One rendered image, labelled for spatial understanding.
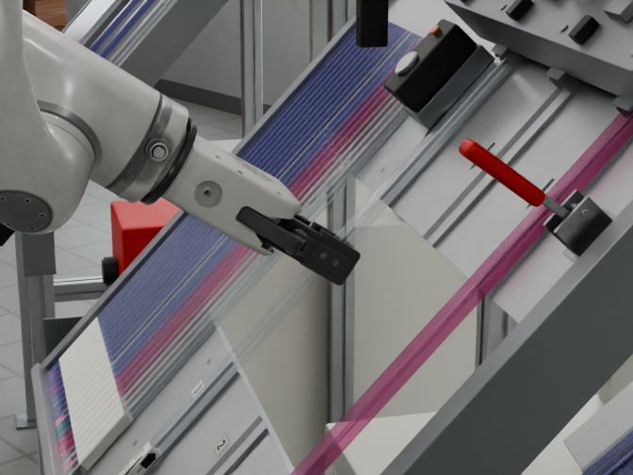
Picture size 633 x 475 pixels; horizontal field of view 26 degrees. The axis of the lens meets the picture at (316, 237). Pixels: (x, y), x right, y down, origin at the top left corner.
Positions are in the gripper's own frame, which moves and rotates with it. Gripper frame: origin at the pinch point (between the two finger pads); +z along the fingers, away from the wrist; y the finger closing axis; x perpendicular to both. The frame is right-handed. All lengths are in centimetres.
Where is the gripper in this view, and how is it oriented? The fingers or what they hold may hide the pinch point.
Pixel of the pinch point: (326, 253)
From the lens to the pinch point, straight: 110.7
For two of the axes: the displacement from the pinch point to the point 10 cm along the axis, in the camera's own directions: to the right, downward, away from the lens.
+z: 8.1, 4.7, 3.6
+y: -2.5, -2.8, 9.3
